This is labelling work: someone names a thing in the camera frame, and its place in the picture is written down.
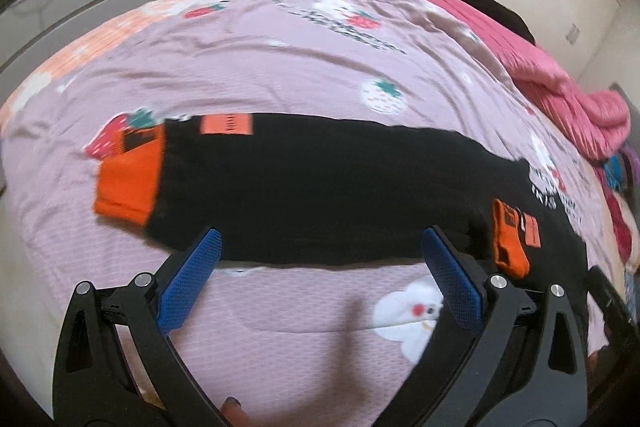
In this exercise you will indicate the pink quilt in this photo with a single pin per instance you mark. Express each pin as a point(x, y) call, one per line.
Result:
point(550, 92)

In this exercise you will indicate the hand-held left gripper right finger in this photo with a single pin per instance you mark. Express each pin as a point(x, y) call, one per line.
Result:
point(450, 277)

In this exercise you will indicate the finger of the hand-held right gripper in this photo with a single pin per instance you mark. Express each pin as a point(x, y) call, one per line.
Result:
point(607, 297)

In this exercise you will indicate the pink strawberry printed bedsheet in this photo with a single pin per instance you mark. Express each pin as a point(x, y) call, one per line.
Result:
point(250, 57)

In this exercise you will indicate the colourful striped pillow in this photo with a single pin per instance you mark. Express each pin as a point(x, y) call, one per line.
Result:
point(617, 169)

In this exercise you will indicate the red blanket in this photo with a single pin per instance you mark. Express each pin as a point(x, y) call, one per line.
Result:
point(620, 222)

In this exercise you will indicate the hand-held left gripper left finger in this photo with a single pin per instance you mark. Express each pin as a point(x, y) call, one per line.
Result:
point(192, 277)

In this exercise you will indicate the black garment with orange cuffs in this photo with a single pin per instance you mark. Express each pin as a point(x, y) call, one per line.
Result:
point(325, 187)

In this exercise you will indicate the person's left hand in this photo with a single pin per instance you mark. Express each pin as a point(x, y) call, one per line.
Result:
point(232, 412)

